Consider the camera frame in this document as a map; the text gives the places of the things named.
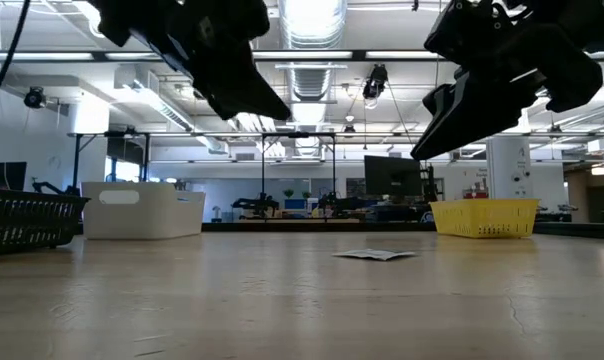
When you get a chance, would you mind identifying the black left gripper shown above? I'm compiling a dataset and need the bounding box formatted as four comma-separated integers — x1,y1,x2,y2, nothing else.
131,14,292,122

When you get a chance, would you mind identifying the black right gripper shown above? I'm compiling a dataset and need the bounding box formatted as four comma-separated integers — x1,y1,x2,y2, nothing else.
410,22,604,162

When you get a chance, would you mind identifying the white antiseptic towelette packet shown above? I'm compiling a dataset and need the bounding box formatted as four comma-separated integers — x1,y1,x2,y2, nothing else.
331,248,418,262

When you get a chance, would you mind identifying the white round column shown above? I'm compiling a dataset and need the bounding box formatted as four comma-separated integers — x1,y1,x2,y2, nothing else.
485,135,533,200

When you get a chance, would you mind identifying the black computer monitor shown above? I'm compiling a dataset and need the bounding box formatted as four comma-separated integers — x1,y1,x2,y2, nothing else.
363,154,424,198

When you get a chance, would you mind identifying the yellow plastic basket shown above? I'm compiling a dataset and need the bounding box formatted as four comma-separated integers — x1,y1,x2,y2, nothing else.
429,197,540,239

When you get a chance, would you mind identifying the white plastic bin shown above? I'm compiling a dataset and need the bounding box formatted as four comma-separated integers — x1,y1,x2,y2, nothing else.
80,180,207,240

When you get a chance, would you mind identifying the black plastic basket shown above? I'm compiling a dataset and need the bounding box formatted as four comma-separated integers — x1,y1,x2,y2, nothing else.
0,187,91,257

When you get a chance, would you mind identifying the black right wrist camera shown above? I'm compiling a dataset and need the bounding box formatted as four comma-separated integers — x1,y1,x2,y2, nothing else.
424,0,508,64

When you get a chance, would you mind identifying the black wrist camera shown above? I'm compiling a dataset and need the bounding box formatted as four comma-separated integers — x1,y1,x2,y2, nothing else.
216,0,272,41
424,0,508,64

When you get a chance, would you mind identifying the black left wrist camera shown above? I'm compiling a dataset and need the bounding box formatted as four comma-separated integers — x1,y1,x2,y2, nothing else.
216,0,272,41

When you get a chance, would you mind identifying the black ceiling camera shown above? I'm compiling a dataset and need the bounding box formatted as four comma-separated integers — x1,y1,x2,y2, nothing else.
23,86,46,109
362,63,389,101

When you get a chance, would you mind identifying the black metal table frame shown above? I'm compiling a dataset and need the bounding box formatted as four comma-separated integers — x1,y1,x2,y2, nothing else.
201,221,604,240

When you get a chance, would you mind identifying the thin black cable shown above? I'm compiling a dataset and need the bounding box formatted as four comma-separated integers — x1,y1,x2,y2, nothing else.
0,0,32,131

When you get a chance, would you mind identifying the black wall monitor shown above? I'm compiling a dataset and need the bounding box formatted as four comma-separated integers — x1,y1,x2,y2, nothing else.
0,161,28,191

